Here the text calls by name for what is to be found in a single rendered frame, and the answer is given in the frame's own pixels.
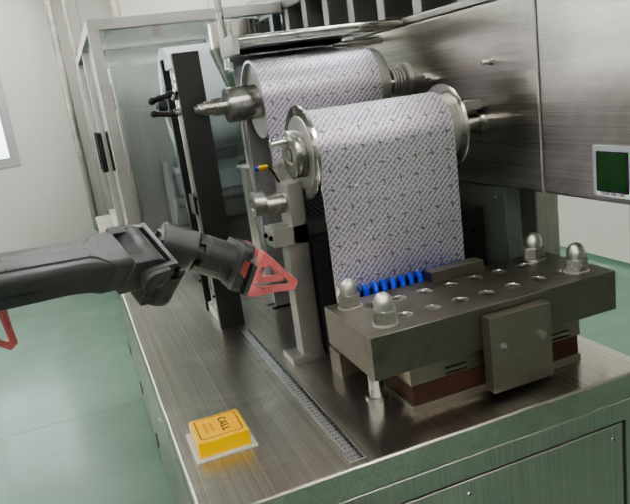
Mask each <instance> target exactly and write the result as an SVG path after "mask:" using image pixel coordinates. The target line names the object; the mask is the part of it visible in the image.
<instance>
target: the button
mask: <svg viewBox="0 0 630 504"><path fill-rule="evenodd" d="M189 428H190V433H191V437H192V440H193V442H194V444H195V447H196V449H197V452H198V454H199V457H200V459H203V458H206V457H209V456H212V455H215V454H219V453H222V452H225V451H228V450H231V449H234V448H238V447H241V446H244V445H247V444H250V443H251V437H250V431H249V428H248V427H247V425H246V424H245V422H244V420H243V419H242V417H241V415H240V414H239V412H238V410H237V409H233V410H229V411H226V412H223V413H219V414H216V415H212V416H209V417H206V418H202V419H199V420H196V421H192V422H190V423H189Z"/></svg>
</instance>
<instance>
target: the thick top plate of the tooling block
mask: <svg viewBox="0 0 630 504"><path fill-rule="evenodd" d="M545 256H546V260H544V261H541V262H526V261H523V257H524V256H520V257H516V258H512V259H508V260H504V261H500V262H496V263H492V264H488V265H484V271H480V272H476V273H472V274H468V275H465V276H461V277H457V278H453V279H449V280H445V281H441V282H438V283H434V284H432V283H430V282H427V281H422V282H418V283H414V284H410V285H406V286H403V287H399V288H395V289H391V290H387V291H385V292H387V293H389V294H390V295H391V297H392V299H393V303H394V306H395V307H396V315H397V319H399V324H398V325H397V326H395V327H392V328H386V329H379V328H375V327H373V326H372V322H373V313H372V312H373V308H374V306H373V300H374V297H375V295H376V294H377V293H375V294H371V295H367V296H364V297H360V302H361V303H362V304H363V306H362V307H361V308H360V309H357V310H354V311H340V310H339V309H338V305H339V303H336V304H332V305H328V306H325V307H324V309H325V316H326V323H327V330H328V337H329V343H330V344H331V345H332V346H333V347H334V348H336V349H337V350H338V351H339V352H340V353H342V354H343V355H344V356H345V357H346V358H348V359H349V360H350V361H351V362H352V363H354V364H355V365H356V366H357V367H358V368H360V369H361V370H362V371H363V372H364V373H366V374H367V375H368V376H369V377H371V378H372V379H373V380H374V381H379V380H382V379H386V378H389V377H392V376H396V375H399V374H402V373H405V372H409V371H412V370H415V369H419V368H422V367H425V366H429V365H432V364H435V363H438V362H442V361H445V360H448V359H452V358H455V357H458V356H461V355H465V354H468V353H471V352H475V351H478V350H481V349H483V338H482V325H481V315H484V314H488V313H491V312H495V311H498V310H502V309H505V308H509V307H512V306H516V305H519V304H523V303H526V302H530V301H533V300H537V299H543V300H546V301H549V302H550V311H551V328H554V327H557V326H560V325H564V324H567V323H570V322H573V321H577V320H580V319H583V318H587V317H590V316H593V315H596V314H600V313H603V312H606V311H610V310H613V309H616V282H615V270H611V269H608V268H604V267H600V266H597V265H593V264H589V263H588V268H589V269H590V272H589V273H587V274H582V275H569V274H566V273H564V272H563V270H564V269H565V260H564V258H565V257H563V256H560V255H556V254H552V253H549V252H545Z"/></svg>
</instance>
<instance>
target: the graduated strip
mask: <svg viewBox="0 0 630 504"><path fill-rule="evenodd" d="M240 333H241V334H242V335H243V337H244V338H245V339H246V340H247V341H248V342H249V344H250V345H251V346H252V347H253V348H254V350H255V351H256V352H257V353H258V354H259V355H260V357H261V358H262V359H263V360H264V361H265V363H266V364H267V365H268V366H269V367H270V368H271V370H272V371H273V372H274V373H275V374H276V376H277V377H278V378H279V379H280V380H281V382H282V383H283V384H284V385H285V386H286V387H287V389H288V390H289V391H290V392H291V393H292V395H293V396H294V397H295V398H296V399H297V400H298V402H299V403H300V404H301V405H302V406H303V408H304V409H305V410H306V411H307V412H308V414H309V415H310V416H311V417H312V418H313V419H314V421H315V422H316V423H317V424H318V425H319V427H320V428H321V429H322V430H323V431H324V432H325V434H326V435H327V436H328V437H329V438H330V440H331V441H332V442H333V443H334V444H335V445H336V447H337V448H338V449H339V450H340V451H341V453H342V454H343V455H344V456H345V457H346V459H347V460H348V461H349V462H350V463H352V462H355V461H358V460H360V459H363V458H366V456H365V455H364V454H363V453H362V452H361V451H360V450H359V448H358V447H357V446H356V445H355V444H354V443H353V442H352V441H351V440H350V439H349V437H348V436H347V435H346V434H345V433H344V432H343V431H342V430H341V429H340V428H339V426H338V425H337V424H336V423H335V422H334V421H333V420H332V419H331V418H330V416H329V415H328V414H327V413H326V412H325V411H324V410H323V409H322V408H321V407H320V405H319V404H318V403H317V402H316V401H315V400H314V399H313V398H312V397H311V396H310V394H309V393H308V392H307V391H306V390H305V389H304V388H303V387H302V386H301V384H300V383H299V382H298V381H297V380H296V379H295V378H294V377H293V376H292V375H291V373H290V372H289V371H288V370H287V369H286V368H285V367H284V366H283V365H282V364H281V362H280V361H279V360H278V359H277V358H276V357H275V356H274V355H273V354H272V353H271V351H270V350H269V349H268V348H267V347H266V346H265V345H264V344H263V343H262V341H261V340H260V339H259V338H258V337H257V336H256V335H255V334H254V333H253V332H252V330H251V329H248V330H244V331H240Z"/></svg>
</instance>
